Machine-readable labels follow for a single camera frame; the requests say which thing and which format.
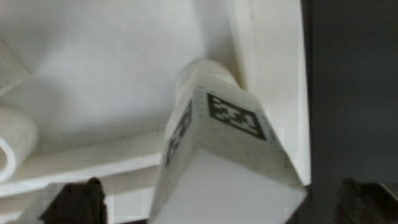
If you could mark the white table leg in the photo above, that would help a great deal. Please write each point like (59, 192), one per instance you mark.
(228, 181)

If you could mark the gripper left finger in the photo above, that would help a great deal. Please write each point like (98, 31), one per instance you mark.
(77, 207)

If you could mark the white square tabletop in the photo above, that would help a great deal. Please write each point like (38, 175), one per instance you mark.
(93, 53)

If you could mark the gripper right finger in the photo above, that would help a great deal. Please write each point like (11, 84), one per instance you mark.
(367, 203)

